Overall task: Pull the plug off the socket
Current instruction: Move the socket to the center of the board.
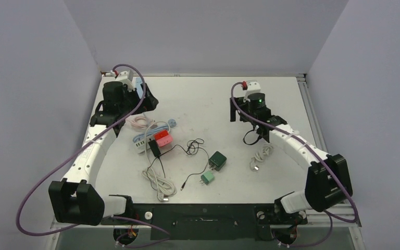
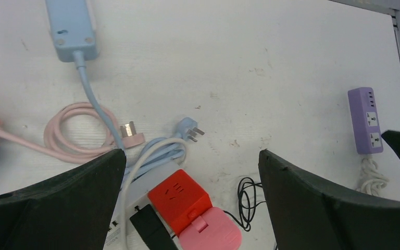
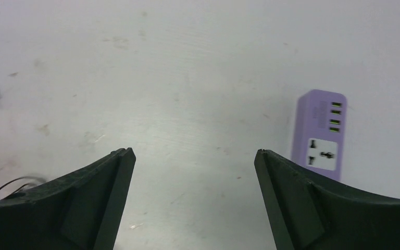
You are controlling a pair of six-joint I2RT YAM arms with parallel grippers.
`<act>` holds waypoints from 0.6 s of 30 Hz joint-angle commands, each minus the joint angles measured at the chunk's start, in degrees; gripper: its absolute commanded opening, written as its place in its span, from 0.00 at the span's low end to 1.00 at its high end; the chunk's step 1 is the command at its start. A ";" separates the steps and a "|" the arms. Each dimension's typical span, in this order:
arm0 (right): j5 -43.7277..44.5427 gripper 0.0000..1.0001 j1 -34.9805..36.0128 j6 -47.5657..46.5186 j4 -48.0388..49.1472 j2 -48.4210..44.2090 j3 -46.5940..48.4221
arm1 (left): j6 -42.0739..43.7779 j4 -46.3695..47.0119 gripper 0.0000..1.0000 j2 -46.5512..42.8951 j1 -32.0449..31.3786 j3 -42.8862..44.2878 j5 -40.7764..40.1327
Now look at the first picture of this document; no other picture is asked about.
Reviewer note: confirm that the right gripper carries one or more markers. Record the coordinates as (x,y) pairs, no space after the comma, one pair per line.
(240,102)

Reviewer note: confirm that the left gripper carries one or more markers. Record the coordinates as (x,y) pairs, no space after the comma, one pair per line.
(148,104)

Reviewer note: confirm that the dark green cube socket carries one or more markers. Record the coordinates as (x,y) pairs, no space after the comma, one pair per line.
(217,161)

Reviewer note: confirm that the light green charger plug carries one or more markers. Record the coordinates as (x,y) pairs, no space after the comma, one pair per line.
(207,177)

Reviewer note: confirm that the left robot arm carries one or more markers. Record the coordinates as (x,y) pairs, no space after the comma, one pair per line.
(74,198)

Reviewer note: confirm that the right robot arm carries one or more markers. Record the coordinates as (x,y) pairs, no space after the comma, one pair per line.
(327,177)

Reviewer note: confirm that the red pink plug adapter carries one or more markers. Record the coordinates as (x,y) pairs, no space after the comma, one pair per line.
(163,138)

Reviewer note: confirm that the light blue power strip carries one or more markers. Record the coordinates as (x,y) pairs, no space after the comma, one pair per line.
(139,87)

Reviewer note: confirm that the black power adapter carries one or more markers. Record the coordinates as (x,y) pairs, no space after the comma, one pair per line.
(154,148)

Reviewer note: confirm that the white power strip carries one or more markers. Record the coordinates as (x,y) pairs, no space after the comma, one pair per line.
(140,146)

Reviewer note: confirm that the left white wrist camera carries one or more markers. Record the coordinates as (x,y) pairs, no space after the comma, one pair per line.
(125,77)

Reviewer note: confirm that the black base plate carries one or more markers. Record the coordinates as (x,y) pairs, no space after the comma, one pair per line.
(212,221)

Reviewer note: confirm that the aluminium table frame rail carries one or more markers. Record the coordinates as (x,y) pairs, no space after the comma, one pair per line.
(317,132)

